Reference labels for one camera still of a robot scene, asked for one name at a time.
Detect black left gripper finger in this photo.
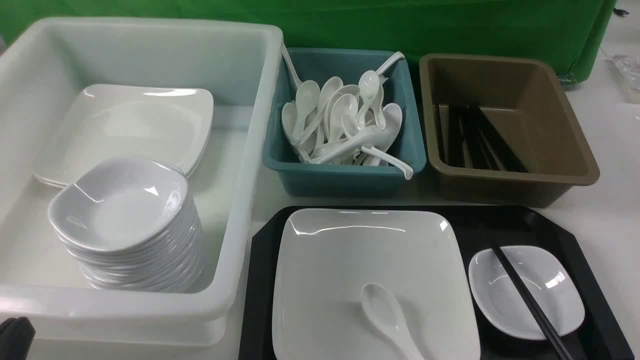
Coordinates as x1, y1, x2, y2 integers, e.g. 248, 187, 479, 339
0, 316, 35, 360

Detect large white square plate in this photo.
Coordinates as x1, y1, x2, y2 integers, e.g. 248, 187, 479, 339
272, 208, 482, 360

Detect white ceramic spoon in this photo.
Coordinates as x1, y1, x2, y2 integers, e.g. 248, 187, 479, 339
360, 282, 425, 360

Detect small white dish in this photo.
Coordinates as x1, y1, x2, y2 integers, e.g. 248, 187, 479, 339
467, 244, 586, 341

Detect black chopsticks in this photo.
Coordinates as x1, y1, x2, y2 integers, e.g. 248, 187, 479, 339
435, 104, 528, 173
478, 224, 573, 360

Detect stack of white bowls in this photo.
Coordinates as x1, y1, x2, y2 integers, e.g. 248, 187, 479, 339
47, 156, 205, 293

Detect stack of white square plates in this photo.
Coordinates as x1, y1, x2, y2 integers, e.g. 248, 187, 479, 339
32, 84, 215, 188

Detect large white plastic tub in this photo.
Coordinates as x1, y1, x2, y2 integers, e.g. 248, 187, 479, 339
1, 17, 282, 347

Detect teal plastic bin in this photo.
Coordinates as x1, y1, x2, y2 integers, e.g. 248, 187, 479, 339
262, 47, 427, 198

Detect white spoon left in bin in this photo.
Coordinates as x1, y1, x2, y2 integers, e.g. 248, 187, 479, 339
292, 80, 320, 146

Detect white spoon hanging over bin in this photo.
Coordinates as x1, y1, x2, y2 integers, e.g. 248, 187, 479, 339
361, 146, 414, 180

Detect white spoon upright centre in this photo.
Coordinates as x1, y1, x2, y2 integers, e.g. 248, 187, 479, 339
355, 70, 380, 129

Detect black chopsticks in bin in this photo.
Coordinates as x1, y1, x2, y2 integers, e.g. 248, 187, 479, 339
435, 104, 528, 173

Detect brown plastic bin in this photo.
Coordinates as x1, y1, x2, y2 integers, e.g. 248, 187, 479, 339
419, 54, 601, 208

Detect black serving tray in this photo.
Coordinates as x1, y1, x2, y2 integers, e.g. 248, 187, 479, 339
238, 205, 635, 360

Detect green backdrop cloth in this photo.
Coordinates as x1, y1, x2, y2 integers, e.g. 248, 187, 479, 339
0, 0, 616, 82

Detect clear plastic bag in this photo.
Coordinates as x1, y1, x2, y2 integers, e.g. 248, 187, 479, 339
608, 54, 640, 104

